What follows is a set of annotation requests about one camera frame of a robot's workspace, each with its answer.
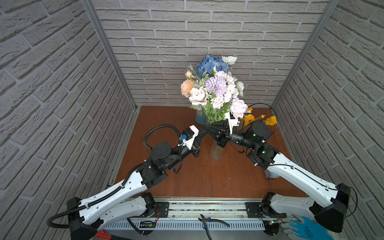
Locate yellow white poppy stem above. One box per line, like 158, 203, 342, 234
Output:
237, 107, 278, 131

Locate black corrugated cable hose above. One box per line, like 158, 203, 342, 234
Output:
46, 123, 181, 229

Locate red clamp tool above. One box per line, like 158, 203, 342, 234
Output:
95, 230, 131, 240

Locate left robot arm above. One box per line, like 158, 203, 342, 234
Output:
63, 126, 207, 240

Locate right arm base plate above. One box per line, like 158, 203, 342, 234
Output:
245, 202, 287, 219

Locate teal ceramic vase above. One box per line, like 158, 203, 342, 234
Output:
195, 109, 207, 125

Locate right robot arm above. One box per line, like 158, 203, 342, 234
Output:
203, 121, 351, 233

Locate clear ribbed glass vase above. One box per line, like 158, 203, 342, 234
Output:
210, 140, 225, 160

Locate blue spray bottle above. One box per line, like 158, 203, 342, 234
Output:
265, 170, 280, 180

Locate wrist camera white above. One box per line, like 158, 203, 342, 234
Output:
225, 112, 239, 135
179, 125, 199, 150

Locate cream peony flower stem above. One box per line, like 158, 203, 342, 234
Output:
181, 71, 195, 98

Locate blue hydrangea flower stem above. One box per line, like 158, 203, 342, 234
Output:
196, 55, 231, 78

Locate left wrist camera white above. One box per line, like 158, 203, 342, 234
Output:
179, 125, 199, 150

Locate aluminium rail frame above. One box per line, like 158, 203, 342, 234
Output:
89, 196, 334, 232

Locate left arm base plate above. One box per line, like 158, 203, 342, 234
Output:
141, 202, 170, 218

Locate white poppy flower stem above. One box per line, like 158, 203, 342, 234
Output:
221, 55, 245, 97

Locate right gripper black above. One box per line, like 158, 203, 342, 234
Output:
206, 122, 258, 153

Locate black handled pliers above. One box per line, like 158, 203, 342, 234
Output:
197, 214, 231, 240

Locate blue work glove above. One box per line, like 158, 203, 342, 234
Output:
280, 216, 333, 240

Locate white pink flower bunch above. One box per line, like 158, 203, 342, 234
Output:
187, 66, 249, 125

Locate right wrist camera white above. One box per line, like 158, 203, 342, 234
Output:
225, 112, 239, 135

